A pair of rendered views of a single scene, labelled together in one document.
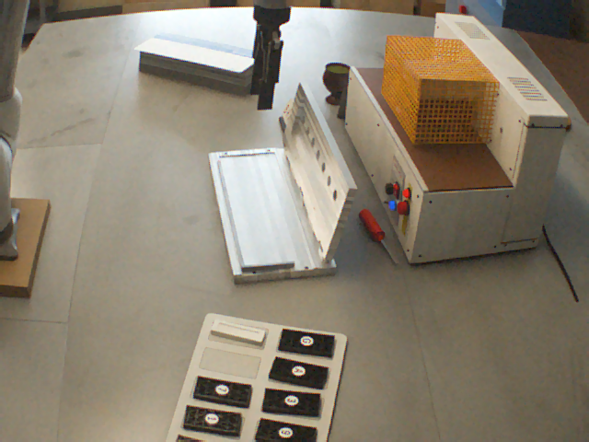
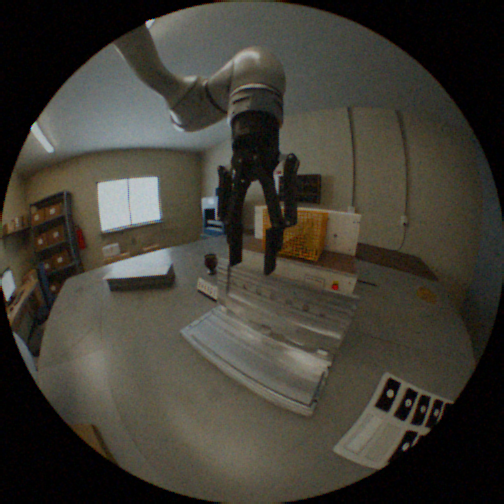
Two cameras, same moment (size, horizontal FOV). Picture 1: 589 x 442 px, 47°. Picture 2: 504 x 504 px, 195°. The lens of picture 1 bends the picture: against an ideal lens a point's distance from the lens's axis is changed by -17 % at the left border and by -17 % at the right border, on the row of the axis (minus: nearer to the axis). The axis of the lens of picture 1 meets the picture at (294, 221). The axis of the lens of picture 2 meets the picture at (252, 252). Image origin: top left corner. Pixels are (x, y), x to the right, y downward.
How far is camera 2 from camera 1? 1.40 m
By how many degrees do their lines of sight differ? 40
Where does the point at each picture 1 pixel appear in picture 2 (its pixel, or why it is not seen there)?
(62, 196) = (97, 412)
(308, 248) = (311, 355)
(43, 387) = not seen: outside the picture
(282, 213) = (267, 346)
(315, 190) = (287, 320)
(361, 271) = not seen: hidden behind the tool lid
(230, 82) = (161, 282)
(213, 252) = (263, 411)
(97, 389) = not seen: outside the picture
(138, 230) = (184, 432)
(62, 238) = (131, 461)
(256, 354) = (385, 426)
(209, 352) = (369, 455)
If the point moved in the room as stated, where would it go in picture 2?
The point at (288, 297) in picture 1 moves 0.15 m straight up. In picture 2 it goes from (341, 390) to (371, 361)
